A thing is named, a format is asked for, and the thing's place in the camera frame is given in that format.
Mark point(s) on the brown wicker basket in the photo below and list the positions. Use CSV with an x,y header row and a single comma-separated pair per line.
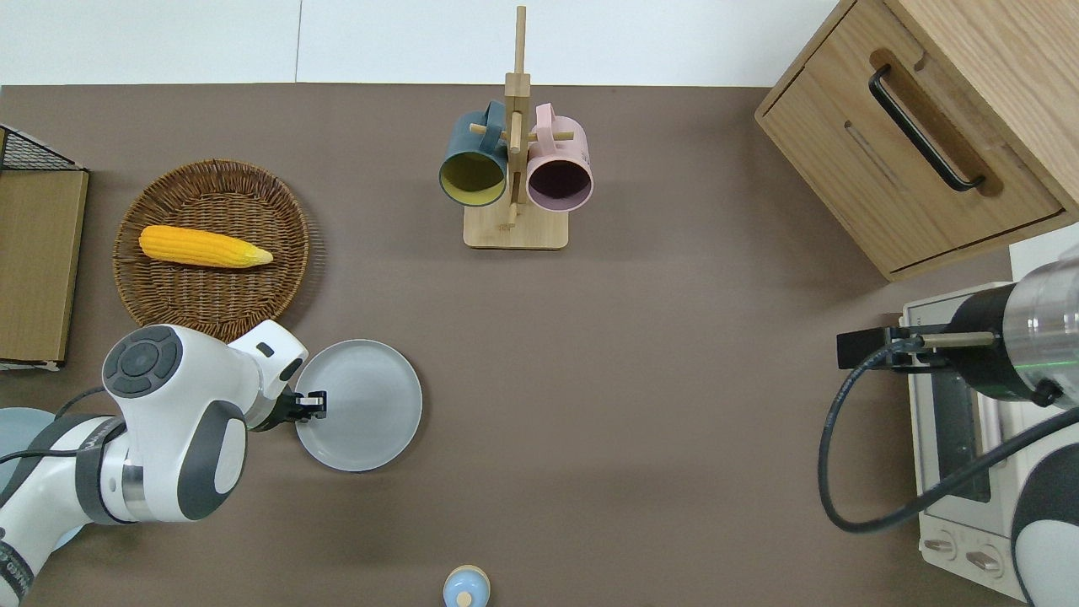
x,y
211,303

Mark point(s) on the blue dome bell wooden base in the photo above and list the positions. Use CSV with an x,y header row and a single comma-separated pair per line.
x,y
466,586

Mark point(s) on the pink mug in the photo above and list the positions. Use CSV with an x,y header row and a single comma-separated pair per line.
x,y
560,147

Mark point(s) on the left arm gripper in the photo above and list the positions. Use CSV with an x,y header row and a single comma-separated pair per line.
x,y
274,350

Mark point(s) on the wooden mug stand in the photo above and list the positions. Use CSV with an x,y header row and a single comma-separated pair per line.
x,y
516,232

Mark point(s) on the grid patterned box wooden top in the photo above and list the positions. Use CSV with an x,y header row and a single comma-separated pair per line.
x,y
38,270

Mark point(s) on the white toaster oven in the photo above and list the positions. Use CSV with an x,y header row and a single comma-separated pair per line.
x,y
944,438

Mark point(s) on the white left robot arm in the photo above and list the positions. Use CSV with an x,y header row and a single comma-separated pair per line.
x,y
169,421

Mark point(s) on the gray round plate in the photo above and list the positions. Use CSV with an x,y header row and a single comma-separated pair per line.
x,y
371,405

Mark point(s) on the yellow corn cob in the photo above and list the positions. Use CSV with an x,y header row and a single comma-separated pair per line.
x,y
202,246

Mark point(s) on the brown table mat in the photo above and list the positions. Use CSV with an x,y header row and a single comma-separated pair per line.
x,y
674,379

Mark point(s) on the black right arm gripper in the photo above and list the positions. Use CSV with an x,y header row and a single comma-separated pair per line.
x,y
864,350

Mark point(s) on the wooden drawer cabinet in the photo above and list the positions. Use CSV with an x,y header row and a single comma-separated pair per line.
x,y
843,169

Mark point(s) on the light blue plate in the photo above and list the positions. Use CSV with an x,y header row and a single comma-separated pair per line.
x,y
21,430

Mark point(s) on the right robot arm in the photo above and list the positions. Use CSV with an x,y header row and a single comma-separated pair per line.
x,y
1045,320

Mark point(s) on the dark teal mug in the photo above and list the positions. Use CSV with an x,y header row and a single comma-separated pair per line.
x,y
468,147

